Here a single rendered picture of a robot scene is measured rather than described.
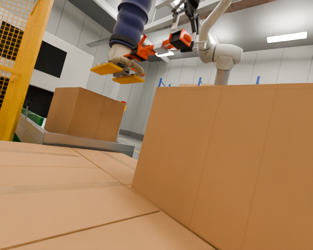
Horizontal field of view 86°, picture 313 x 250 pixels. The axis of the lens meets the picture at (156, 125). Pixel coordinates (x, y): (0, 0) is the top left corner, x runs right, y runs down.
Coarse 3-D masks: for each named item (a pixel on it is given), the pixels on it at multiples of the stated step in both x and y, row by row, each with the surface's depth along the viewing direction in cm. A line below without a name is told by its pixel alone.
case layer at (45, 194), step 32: (0, 160) 58; (32, 160) 66; (64, 160) 76; (96, 160) 91; (128, 160) 112; (0, 192) 39; (32, 192) 43; (64, 192) 47; (96, 192) 52; (128, 192) 58; (0, 224) 30; (32, 224) 32; (64, 224) 34; (96, 224) 37; (128, 224) 40; (160, 224) 43
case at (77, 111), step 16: (64, 96) 135; (80, 96) 118; (96, 96) 126; (48, 112) 157; (64, 112) 127; (80, 112) 119; (96, 112) 128; (112, 112) 137; (48, 128) 146; (64, 128) 120; (80, 128) 121; (96, 128) 130; (112, 128) 139
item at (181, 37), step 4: (176, 32) 79; (180, 32) 78; (184, 32) 77; (172, 36) 82; (176, 36) 80; (180, 36) 76; (168, 40) 81; (172, 40) 81; (176, 40) 78; (180, 40) 77; (184, 40) 77; (172, 44) 82; (176, 44) 81; (180, 44) 80; (184, 44) 80; (188, 44) 80; (176, 48) 85; (180, 48) 84
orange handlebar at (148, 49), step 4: (184, 36) 77; (188, 36) 77; (164, 40) 86; (188, 40) 78; (164, 44) 87; (144, 48) 99; (148, 48) 96; (152, 48) 94; (168, 48) 90; (140, 52) 103; (148, 52) 99; (152, 52) 98; (124, 56) 117; (128, 56) 114; (132, 68) 138; (140, 76) 152
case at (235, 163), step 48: (192, 96) 52; (240, 96) 42; (288, 96) 35; (144, 144) 63; (192, 144) 49; (240, 144) 40; (288, 144) 34; (144, 192) 58; (192, 192) 46; (240, 192) 38; (288, 192) 32; (240, 240) 36; (288, 240) 31
